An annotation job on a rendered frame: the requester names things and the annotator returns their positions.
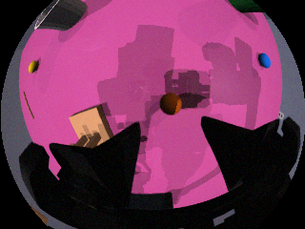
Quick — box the blue ball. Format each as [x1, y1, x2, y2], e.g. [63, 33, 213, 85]
[259, 53, 271, 69]

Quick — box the orange ball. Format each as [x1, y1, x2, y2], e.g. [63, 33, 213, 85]
[159, 93, 182, 115]

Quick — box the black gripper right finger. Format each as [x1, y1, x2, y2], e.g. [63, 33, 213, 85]
[201, 115, 279, 191]

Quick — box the yellow ball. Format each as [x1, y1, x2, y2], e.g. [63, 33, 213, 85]
[28, 60, 38, 73]

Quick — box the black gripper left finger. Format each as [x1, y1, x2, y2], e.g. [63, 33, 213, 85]
[50, 122, 141, 209]

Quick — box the white cylindrical cup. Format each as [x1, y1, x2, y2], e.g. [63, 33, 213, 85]
[34, 0, 88, 31]

